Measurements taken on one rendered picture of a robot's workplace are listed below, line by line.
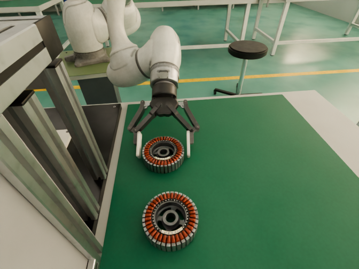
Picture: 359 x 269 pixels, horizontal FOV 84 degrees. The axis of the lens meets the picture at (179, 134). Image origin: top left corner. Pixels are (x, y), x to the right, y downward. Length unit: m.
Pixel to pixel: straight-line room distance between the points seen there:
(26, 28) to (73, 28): 0.87
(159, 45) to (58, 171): 0.45
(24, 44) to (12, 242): 0.20
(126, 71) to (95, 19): 0.51
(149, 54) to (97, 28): 0.56
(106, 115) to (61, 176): 0.40
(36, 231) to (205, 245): 0.29
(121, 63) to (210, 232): 0.56
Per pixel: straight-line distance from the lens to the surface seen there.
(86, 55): 1.19
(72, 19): 1.16
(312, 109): 0.87
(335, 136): 0.78
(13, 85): 0.25
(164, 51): 0.64
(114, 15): 0.76
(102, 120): 0.71
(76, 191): 0.39
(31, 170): 0.26
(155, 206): 0.44
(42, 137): 0.31
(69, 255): 0.38
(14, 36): 0.27
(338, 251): 0.53
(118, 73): 0.74
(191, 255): 0.44
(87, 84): 1.25
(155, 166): 0.51
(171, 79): 0.60
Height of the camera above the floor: 1.17
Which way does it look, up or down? 42 degrees down
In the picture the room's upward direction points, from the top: 1 degrees counter-clockwise
